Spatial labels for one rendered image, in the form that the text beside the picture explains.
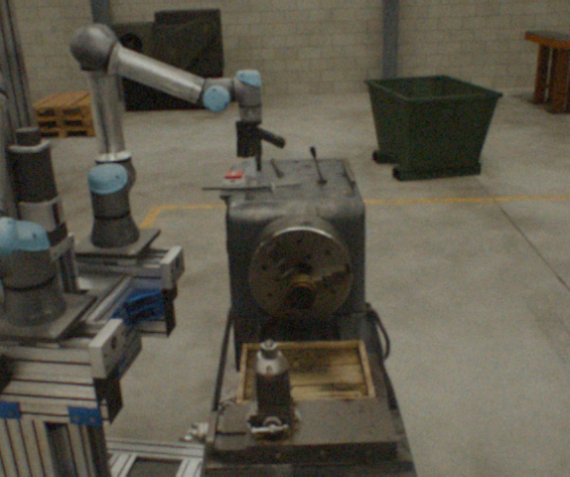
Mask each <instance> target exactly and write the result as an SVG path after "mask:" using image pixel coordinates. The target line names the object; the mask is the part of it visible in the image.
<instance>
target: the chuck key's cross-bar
mask: <svg viewBox="0 0 570 477"><path fill-rule="evenodd" d="M296 185H301V182H300V181H299V182H289V183H280V184H275V186H276V187H286V186H296ZM266 188H269V185H259V186H214V187H202V190H245V189H266Z"/></svg>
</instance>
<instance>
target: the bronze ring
mask: <svg viewBox="0 0 570 477"><path fill-rule="evenodd" d="M298 291H306V292H305V293H302V294H300V293H296V292H298ZM317 291H318V287H317V283H316V282H315V280H314V279H313V278H312V277H310V276H308V275H305V274H297V275H294V276H292V277H291V278H290V279H289V281H288V282H287V285H286V294H287V295H288V300H289V303H290V305H291V306H292V307H294V308H295V309H298V310H305V309H308V308H310V307H311V306H312V305H313V303H314V301H315V298H316V295H317Z"/></svg>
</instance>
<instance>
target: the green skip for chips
mask: <svg viewBox="0 0 570 477"><path fill-rule="evenodd" d="M364 84H366V85H367V89H368V95H369V101H370V106H371V111H372V117H373V123H374V129H375V134H376V140H377V146H378V149H379V150H373V152H372V155H371V160H372V161H373V162H375V163H376V164H377V165H386V164H400V165H401V166H394V168H392V176H393V177H394V178H396V179H397V180H398V181H399V182H405V181H415V180H426V179H437V178H448V177H459V176H470V175H480V174H481V166H482V164H481V163H479V159H480V156H481V153H482V150H483V146H484V143H485V140H486V137H487V134H488V131H489V128H490V124H491V121H492V118H493V115H494V112H495V109H496V107H497V103H498V100H499V98H501V97H503V93H501V92H498V91H495V90H492V89H488V88H485V87H482V86H479V85H476V84H473V83H469V82H466V81H464V80H461V79H456V78H453V77H449V76H446V75H439V76H425V77H409V78H395V79H365V80H364Z"/></svg>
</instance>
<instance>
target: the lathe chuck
mask: <svg viewBox="0 0 570 477"><path fill-rule="evenodd" d="M302 222H307V223H310V224H311V225H310V226H304V225H301V224H300V223H302ZM272 235H273V236H274V237H275V238H276V239H277V240H278V241H279V243H280V244H281V245H282V246H283V247H284V248H285V249H286V250H287V252H288V253H289V255H290V256H291V257H292V258H293V259H294V261H295V262H296V263H299V262H302V263H306V264H309V265H310V266H311V267H312V268H313V269H316V268H323V267H329V266H336V265H343V264H349V265H350V267H351V273H352V261H351V256H350V252H349V249H348V247H347V245H346V243H345V241H344V239H343V238H342V237H341V235H340V234H339V233H338V232H337V231H334V230H333V229H332V228H331V227H329V226H327V225H325V224H323V223H321V222H319V221H315V220H311V219H304V218H297V219H289V220H286V221H283V222H280V223H278V224H276V225H274V226H272V227H271V228H269V229H268V230H266V231H264V232H263V233H262V234H261V236H260V237H259V238H258V239H257V241H256V243H255V244H254V246H253V249H252V252H251V255H250V262H249V269H248V282H249V287H250V290H251V293H252V295H253V296H254V298H255V299H256V301H257V302H258V303H259V304H260V306H261V307H262V308H263V309H265V310H266V311H267V312H268V313H270V314H271V315H273V316H275V317H277V316H278V314H279V311H280V309H281V307H282V304H283V302H284V299H285V297H286V295H287V294H286V285H287V281H286V280H285V279H284V278H283V274H282V273H281V271H280V270H279V269H278V268H277V264H276V263H275V262H274V261H273V260H272V259H271V257H270V256H269V255H268V254H267V247H266V246H265V245H264V241H265V240H266V239H268V238H269V237H271V236H272ZM347 277H348V282H343V283H336V284H333V286H334V287H330V288H323V292H318V293H317V295H316V298H315V301H314V303H313V305H312V306H311V307H310V308H308V309H305V310H298V309H297V311H296V313H294V315H293V317H292V320H291V322H296V323H303V322H311V321H315V320H319V319H321V318H324V317H326V316H328V315H330V314H331V313H333V312H334V311H335V310H337V309H338V308H339V307H340V306H341V305H342V304H343V302H344V301H345V300H346V298H347V297H348V295H349V294H350V291H351V289H352V280H353V274H352V275H347Z"/></svg>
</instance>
